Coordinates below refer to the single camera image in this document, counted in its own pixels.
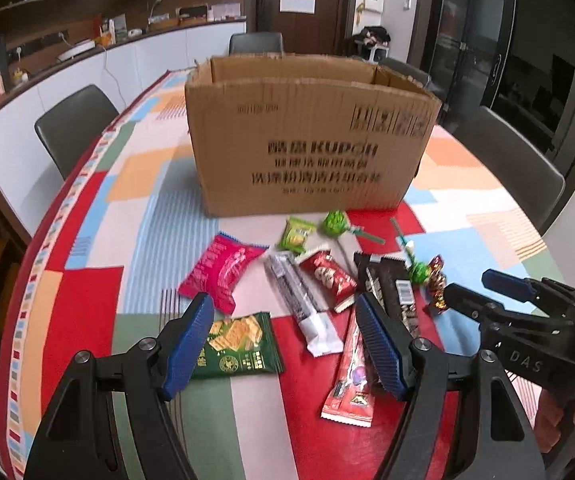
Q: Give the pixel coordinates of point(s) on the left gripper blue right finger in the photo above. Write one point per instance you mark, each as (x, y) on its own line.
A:
(493, 438)

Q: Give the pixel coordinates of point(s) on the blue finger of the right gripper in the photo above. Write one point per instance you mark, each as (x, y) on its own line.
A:
(493, 320)
(519, 289)

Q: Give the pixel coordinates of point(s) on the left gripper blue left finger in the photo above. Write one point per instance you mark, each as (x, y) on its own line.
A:
(77, 436)

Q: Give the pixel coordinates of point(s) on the small red foil candy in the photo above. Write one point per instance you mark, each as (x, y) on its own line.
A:
(436, 284)

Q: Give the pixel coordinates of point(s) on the green lollipop with striped stick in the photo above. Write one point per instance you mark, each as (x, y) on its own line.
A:
(418, 271)

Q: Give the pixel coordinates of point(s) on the black chocolate bar packet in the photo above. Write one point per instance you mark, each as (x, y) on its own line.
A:
(388, 281)

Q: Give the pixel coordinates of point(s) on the long red sausage packet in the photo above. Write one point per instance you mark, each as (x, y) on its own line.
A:
(350, 401)

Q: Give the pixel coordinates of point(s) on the dark green cracker packet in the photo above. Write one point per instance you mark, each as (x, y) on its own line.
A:
(240, 346)

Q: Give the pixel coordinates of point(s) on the red date candy packet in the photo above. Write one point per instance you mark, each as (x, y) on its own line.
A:
(337, 283)

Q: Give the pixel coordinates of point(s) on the grey white wafer packet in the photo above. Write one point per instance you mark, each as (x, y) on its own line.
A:
(315, 324)

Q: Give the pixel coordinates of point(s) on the pink snack packet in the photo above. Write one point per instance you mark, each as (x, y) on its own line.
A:
(219, 269)

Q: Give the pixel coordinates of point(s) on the dark chair right near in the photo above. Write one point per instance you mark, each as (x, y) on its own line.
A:
(531, 179)

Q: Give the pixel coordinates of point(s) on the dark chair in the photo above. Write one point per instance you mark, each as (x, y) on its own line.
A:
(67, 130)
(531, 179)
(407, 70)

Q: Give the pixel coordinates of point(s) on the colourful patchwork tablecloth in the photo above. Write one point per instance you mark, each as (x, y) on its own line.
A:
(114, 242)

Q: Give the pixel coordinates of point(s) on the green lollipop by box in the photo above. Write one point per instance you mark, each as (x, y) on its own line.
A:
(336, 223)

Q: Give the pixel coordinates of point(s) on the small green candy packet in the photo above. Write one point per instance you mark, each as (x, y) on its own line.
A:
(295, 234)

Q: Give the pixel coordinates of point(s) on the dark chair right far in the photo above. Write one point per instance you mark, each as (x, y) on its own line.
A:
(407, 70)

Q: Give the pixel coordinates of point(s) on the brown cardboard box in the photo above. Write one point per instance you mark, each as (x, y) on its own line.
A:
(281, 134)

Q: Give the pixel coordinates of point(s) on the glass sliding door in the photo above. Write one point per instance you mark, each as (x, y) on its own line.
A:
(472, 44)

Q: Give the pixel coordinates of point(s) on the dark chair left side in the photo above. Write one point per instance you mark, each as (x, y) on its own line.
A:
(67, 130)

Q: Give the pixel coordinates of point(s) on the dark wooden door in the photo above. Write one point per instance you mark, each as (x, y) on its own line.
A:
(306, 26)

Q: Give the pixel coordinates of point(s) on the white intercom panel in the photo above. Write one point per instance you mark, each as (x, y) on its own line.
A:
(375, 6)

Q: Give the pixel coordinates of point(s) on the dark chair far end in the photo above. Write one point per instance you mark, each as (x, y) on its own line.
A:
(256, 43)

